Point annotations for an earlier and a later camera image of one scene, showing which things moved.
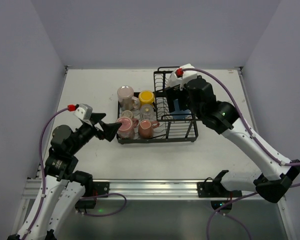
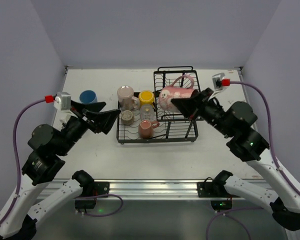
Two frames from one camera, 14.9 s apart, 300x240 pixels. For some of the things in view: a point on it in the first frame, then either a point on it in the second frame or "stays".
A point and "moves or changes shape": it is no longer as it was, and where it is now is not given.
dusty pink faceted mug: (145, 128) stays
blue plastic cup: (177, 111) → (88, 96)
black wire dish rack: (144, 117) stays
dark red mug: (126, 130) moves or changes shape
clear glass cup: (147, 112) stays
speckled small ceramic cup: (127, 113) stays
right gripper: (177, 93) → (203, 100)
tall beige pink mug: (126, 99) stays
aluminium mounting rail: (134, 189) stays
